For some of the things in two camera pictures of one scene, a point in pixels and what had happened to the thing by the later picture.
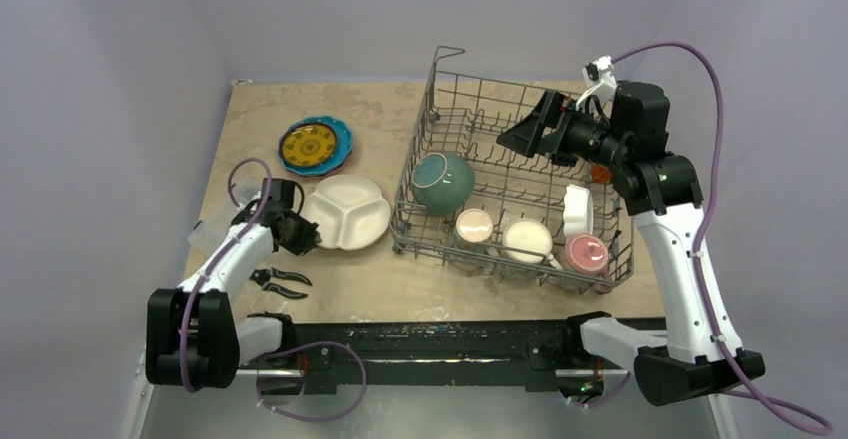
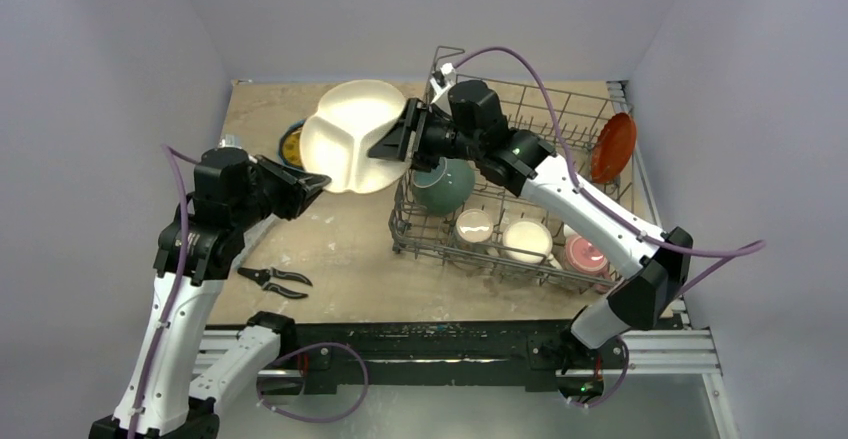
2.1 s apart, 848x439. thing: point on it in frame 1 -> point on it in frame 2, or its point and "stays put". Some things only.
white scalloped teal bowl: (442, 182) stays put
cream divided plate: (351, 212) -> (336, 142)
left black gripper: (307, 239) -> (300, 187)
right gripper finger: (524, 137) -> (394, 143)
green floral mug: (528, 235) stays put
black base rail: (544, 353) stays put
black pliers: (262, 277) stays put
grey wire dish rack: (466, 198) stays put
